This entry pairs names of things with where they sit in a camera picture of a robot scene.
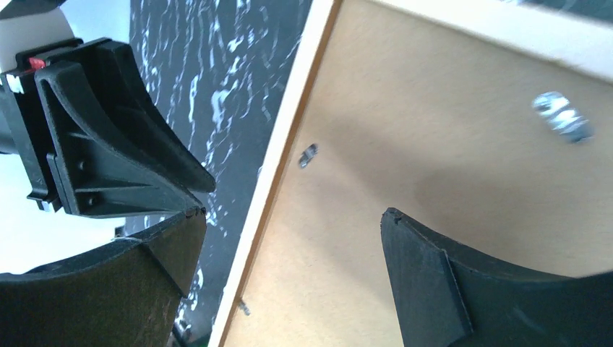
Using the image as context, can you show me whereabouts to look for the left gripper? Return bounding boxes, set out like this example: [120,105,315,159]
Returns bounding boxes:
[1,38,215,218]

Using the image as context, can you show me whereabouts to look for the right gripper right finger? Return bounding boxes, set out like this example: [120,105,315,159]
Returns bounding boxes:
[381,207,612,346]

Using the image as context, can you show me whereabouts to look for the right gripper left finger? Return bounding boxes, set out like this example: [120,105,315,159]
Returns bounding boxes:
[1,208,206,346]

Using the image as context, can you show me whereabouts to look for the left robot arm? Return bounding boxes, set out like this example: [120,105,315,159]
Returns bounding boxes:
[1,1,215,218]

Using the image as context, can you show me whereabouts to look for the wooden picture frame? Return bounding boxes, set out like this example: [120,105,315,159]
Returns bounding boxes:
[207,0,613,347]

